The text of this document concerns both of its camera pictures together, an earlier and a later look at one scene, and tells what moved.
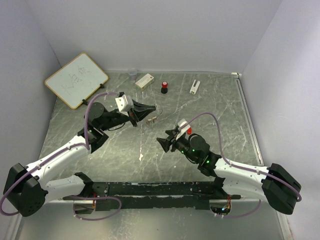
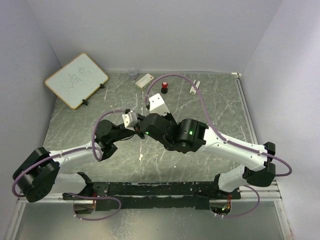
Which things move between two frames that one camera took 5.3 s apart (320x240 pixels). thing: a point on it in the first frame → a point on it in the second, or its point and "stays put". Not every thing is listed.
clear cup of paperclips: [132, 75] stays put
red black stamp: [164, 89] stays put
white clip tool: [193, 89] stays put
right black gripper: [165, 143] → [168, 116]
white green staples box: [145, 81] stays put
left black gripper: [135, 115] → [137, 131]
